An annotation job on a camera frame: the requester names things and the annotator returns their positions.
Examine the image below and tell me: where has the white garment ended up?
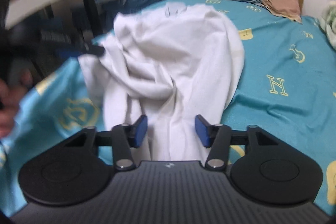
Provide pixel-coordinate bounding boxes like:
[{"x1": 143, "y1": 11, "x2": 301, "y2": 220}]
[{"x1": 79, "y1": 2, "x2": 244, "y2": 161}]

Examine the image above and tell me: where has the person's left hand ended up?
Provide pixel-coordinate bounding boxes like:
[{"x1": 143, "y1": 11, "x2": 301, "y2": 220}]
[{"x1": 1, "y1": 69, "x2": 33, "y2": 138}]

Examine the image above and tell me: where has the teal patterned bed sheet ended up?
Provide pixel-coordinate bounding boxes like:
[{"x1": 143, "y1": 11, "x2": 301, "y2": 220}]
[{"x1": 1, "y1": 0, "x2": 335, "y2": 216}]

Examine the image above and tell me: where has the green floral blanket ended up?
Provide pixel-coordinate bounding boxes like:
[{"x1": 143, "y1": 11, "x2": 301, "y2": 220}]
[{"x1": 319, "y1": 1, "x2": 336, "y2": 50}]

